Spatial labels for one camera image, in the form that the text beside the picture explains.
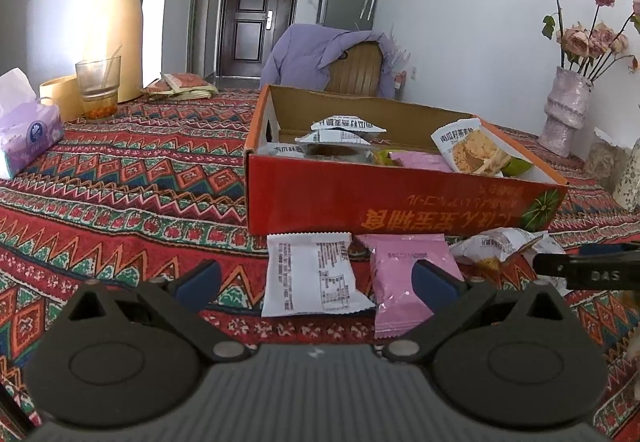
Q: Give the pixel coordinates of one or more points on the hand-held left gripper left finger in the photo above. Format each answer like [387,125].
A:
[200,282]

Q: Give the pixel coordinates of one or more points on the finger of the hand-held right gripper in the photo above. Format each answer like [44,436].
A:
[560,267]
[610,249]

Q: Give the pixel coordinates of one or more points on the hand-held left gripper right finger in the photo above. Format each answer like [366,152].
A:
[435,282]

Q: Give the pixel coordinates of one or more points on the pink snack packet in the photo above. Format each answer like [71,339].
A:
[420,162]
[395,272]

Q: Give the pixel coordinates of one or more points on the green snack packet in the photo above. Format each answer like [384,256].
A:
[386,158]
[517,167]

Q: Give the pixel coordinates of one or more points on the red cardboard box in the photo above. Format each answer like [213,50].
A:
[350,202]

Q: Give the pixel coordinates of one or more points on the brown cookie snack packet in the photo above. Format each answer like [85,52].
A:
[335,153]

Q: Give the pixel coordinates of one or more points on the crumpled white snack packet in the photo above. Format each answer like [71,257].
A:
[490,247]

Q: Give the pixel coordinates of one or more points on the white floral vase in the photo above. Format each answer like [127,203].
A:
[630,182]

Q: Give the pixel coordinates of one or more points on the clear plastic jar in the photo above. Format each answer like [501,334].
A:
[602,162]

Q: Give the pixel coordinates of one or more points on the pink textured vase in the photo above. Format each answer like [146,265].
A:
[565,112]

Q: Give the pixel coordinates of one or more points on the heap of flat sachets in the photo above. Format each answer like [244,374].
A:
[185,82]

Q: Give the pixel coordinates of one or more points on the bunch of dried roses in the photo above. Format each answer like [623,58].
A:
[575,40]

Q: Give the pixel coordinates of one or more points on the purple tissue pack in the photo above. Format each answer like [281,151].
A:
[30,137]

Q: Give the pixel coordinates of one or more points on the glass cup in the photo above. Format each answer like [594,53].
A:
[97,82]

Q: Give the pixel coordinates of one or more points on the wooden chair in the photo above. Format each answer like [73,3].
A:
[355,70]

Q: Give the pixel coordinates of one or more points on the yellow round container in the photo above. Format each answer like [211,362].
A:
[60,97]

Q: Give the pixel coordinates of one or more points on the dark brown entrance door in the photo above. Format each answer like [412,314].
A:
[250,47]

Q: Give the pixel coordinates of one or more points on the yellow thermos jug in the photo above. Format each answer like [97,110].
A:
[115,47]

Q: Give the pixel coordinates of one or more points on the purple jacket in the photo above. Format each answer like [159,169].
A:
[300,52]

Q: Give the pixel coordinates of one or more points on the grey interior door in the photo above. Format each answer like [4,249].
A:
[202,7]

